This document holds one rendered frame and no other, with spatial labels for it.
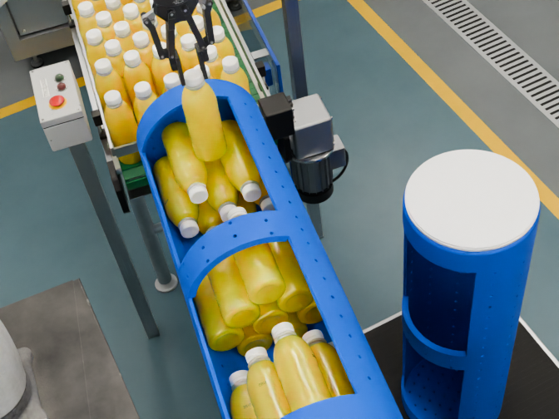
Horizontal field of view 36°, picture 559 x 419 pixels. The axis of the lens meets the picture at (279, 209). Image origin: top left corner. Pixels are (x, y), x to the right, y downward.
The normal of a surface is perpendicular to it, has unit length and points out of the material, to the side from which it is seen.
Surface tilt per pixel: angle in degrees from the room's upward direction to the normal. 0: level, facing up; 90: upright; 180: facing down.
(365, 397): 35
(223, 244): 18
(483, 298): 90
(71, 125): 90
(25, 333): 4
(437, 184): 0
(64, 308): 4
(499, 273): 90
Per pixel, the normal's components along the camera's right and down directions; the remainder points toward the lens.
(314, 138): 0.31, 0.71
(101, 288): -0.11, -0.64
